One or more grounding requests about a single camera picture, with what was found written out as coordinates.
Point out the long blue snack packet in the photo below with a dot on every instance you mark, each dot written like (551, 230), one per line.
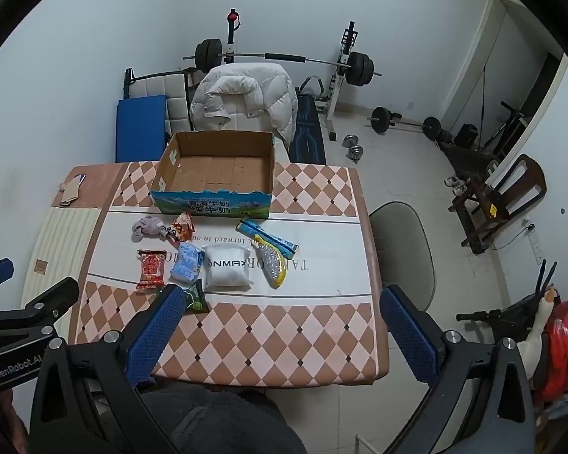
(251, 229)

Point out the red plastic bag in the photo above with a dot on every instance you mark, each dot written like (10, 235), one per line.
(557, 373)

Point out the small dumbbell pair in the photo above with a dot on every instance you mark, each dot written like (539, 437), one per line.
(354, 151)

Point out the dark wooden chair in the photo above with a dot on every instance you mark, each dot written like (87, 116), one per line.
(483, 209)

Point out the floor barbell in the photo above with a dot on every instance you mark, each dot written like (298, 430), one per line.
(382, 119)

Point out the striped beige mat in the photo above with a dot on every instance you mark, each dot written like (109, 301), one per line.
(60, 249)

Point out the white pillow packet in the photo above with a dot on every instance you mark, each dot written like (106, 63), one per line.
(227, 267)

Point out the purple fluffy cloth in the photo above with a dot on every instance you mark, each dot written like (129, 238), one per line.
(149, 226)

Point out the green snack packet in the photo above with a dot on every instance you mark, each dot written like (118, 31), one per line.
(196, 302)

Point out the blue exercise mat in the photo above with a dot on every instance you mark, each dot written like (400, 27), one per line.
(140, 134)

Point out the grey round chair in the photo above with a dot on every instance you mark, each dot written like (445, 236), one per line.
(403, 252)

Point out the barbell on rack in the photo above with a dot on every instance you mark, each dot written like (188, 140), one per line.
(351, 67)

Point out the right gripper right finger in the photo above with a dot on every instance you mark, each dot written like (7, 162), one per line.
(414, 331)

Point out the orange panda snack bag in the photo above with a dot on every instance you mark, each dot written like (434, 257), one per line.
(182, 228)

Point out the white puffer jacket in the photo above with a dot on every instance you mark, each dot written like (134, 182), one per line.
(247, 96)

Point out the weight bench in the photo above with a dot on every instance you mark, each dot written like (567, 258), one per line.
(307, 145)

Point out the yellow silver mesh pouch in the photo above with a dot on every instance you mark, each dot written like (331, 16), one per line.
(272, 260)

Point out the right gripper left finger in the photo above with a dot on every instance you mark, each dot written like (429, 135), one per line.
(148, 333)

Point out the red snack packet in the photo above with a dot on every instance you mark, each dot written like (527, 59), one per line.
(152, 264)

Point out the light blue tissue pack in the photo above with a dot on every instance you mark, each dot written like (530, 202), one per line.
(188, 264)

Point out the cardboard scrap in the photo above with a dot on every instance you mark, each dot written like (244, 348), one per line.
(70, 190)

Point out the open cardboard box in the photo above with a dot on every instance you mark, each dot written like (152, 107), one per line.
(216, 173)

